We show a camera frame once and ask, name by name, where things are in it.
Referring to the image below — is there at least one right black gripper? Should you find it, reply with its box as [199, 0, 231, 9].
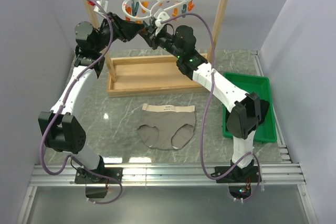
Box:
[138, 26, 183, 60]

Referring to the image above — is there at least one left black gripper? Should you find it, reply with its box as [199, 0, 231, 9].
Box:
[94, 12, 145, 53]

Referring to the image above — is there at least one taupe underwear beige waistband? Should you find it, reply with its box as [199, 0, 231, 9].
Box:
[137, 103, 196, 151]

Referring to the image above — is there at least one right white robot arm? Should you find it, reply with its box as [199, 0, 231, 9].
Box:
[138, 22, 262, 182]

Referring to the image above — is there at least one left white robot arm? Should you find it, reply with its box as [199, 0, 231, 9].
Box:
[38, 13, 145, 183]

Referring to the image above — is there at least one orange clip back left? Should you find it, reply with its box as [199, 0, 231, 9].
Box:
[124, 5, 132, 21]

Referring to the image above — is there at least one orange clip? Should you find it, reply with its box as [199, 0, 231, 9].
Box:
[187, 0, 195, 12]
[124, 5, 132, 21]

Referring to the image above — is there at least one teal clip back left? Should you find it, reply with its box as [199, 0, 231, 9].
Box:
[131, 0, 140, 17]

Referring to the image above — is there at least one teal clip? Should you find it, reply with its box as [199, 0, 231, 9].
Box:
[181, 4, 187, 14]
[131, 0, 140, 17]

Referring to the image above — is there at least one teal clip front right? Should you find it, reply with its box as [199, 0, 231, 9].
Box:
[181, 4, 187, 14]

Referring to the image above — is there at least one orange clip far right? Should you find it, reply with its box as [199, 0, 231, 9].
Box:
[187, 0, 195, 12]

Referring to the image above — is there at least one black garment in bin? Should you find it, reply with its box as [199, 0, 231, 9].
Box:
[259, 99, 270, 125]

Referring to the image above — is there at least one green plastic bin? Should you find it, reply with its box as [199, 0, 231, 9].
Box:
[224, 72, 277, 143]

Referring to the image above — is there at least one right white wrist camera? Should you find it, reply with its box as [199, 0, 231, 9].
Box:
[154, 11, 170, 36]

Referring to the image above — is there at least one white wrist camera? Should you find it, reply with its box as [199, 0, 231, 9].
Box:
[87, 0, 108, 17]
[154, 11, 170, 36]

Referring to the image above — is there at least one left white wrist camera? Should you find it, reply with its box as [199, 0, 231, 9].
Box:
[87, 0, 108, 17]

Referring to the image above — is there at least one wooden hanging rack frame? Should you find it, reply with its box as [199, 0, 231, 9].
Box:
[83, 0, 228, 97]

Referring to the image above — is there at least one aluminium mounting rail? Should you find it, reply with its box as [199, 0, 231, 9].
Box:
[17, 163, 318, 223]

